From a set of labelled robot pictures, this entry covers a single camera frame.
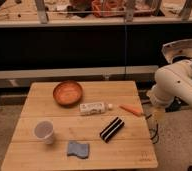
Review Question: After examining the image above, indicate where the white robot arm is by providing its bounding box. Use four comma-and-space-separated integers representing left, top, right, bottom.
149, 60, 192, 108

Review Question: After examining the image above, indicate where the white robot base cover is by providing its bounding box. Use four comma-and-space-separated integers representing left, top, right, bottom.
162, 39, 192, 63

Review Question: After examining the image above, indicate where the white tube bottle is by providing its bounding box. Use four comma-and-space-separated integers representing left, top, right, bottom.
79, 102, 113, 116

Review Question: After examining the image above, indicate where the orange wooden bowl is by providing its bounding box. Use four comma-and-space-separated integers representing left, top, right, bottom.
53, 80, 83, 106

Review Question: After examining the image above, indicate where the blue sponge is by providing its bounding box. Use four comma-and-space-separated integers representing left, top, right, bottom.
67, 141, 90, 159

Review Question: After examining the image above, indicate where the orange crate in background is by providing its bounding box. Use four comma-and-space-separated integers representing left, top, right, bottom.
91, 0, 124, 17

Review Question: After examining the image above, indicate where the black cable by table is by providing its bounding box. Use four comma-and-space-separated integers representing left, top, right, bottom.
145, 113, 160, 145

